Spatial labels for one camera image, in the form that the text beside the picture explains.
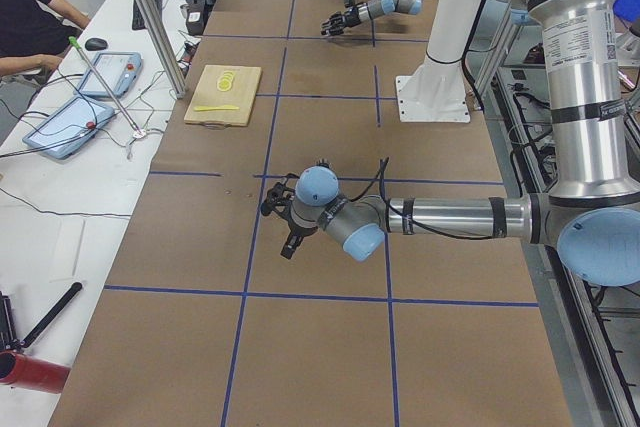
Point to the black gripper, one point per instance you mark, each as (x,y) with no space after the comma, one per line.
(298,230)
(349,16)

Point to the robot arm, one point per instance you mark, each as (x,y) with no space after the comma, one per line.
(589,212)
(373,9)

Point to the lemon slice front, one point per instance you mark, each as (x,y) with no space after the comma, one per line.
(223,88)

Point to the yellow plastic knife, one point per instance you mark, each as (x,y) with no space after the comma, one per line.
(223,107)

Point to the black box with label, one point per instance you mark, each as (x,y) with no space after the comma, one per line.
(195,17)

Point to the wooden cutting board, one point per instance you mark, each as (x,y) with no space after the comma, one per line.
(242,94)

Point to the far blue teach pendant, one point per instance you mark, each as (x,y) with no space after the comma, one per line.
(119,69)

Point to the blue teach pendant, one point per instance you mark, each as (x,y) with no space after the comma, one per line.
(69,128)
(119,69)

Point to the black computer mouse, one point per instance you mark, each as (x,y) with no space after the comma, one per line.
(95,44)

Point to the near blue teach pendant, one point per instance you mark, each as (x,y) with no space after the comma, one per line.
(69,128)

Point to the seated person black shirt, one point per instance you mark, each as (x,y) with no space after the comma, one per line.
(35,33)

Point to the red cylinder bottle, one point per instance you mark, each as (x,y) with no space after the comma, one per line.
(22,371)

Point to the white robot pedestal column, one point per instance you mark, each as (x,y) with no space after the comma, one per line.
(435,92)

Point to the aluminium frame post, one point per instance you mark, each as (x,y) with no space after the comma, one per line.
(160,40)

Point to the green handled reacher stick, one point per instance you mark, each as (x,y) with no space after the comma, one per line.
(138,132)

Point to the black tripod handle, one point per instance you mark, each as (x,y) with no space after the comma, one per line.
(49,317)

